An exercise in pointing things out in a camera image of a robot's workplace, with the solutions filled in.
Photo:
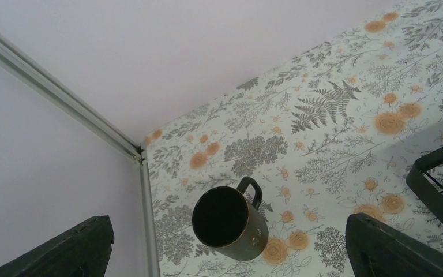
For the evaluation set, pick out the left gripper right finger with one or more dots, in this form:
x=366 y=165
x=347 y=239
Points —
x=376 y=249

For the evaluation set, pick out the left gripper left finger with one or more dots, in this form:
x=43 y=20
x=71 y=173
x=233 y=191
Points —
x=83 y=250

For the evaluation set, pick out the black mug white rim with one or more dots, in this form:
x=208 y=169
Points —
x=227 y=220

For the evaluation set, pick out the floral patterned tablecloth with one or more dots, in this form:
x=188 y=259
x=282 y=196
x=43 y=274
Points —
x=332 y=132

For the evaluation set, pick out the left aluminium frame post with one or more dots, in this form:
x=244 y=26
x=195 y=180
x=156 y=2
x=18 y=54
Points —
x=62 y=163

